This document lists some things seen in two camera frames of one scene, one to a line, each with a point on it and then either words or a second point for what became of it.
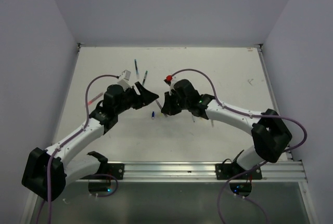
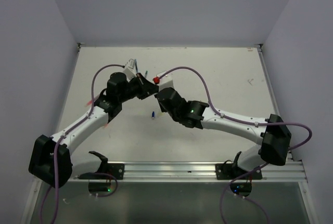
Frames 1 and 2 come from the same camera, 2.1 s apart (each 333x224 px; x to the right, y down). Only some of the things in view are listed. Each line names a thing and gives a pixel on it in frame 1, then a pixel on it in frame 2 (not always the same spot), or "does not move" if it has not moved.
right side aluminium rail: (289, 155) does not move
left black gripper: (144, 97) -> (146, 88)
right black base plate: (228, 171) does not move
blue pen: (137, 71) does not move
